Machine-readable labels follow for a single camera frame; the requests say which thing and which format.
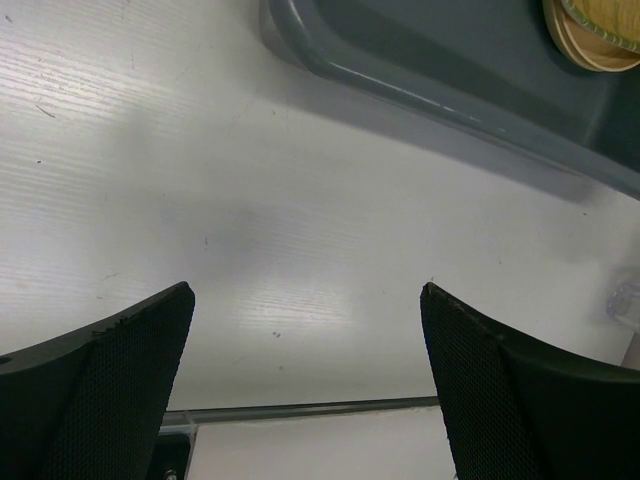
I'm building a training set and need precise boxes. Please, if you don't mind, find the grey metal table rail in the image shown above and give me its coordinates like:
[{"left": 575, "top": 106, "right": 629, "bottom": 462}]
[{"left": 162, "top": 396, "right": 439, "bottom": 429}]

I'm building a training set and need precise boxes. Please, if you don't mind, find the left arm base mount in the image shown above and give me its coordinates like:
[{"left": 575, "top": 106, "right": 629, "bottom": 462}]
[{"left": 145, "top": 429, "right": 196, "bottom": 480}]

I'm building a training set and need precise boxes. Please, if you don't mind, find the clear plastic cup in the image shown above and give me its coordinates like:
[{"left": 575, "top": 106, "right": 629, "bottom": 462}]
[{"left": 605, "top": 266, "right": 639, "bottom": 333}]

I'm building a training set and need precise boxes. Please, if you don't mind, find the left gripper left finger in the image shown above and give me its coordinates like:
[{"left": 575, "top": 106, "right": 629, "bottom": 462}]
[{"left": 1, "top": 282, "right": 195, "bottom": 479}]

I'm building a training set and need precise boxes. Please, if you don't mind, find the woven bamboo tray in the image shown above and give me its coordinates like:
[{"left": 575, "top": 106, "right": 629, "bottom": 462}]
[{"left": 561, "top": 0, "right": 640, "bottom": 53}]

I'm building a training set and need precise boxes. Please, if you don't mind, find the tan plate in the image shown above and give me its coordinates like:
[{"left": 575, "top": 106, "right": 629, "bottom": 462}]
[
  {"left": 542, "top": 0, "right": 639, "bottom": 73},
  {"left": 552, "top": 31, "right": 639, "bottom": 73}
]

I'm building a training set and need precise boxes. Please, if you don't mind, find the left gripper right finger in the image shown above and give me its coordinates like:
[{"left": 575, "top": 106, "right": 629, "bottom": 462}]
[{"left": 420, "top": 282, "right": 639, "bottom": 479}]

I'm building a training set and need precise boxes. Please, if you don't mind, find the grey plastic bin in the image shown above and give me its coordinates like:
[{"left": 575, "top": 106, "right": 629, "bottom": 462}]
[{"left": 259, "top": 1, "right": 639, "bottom": 197}]

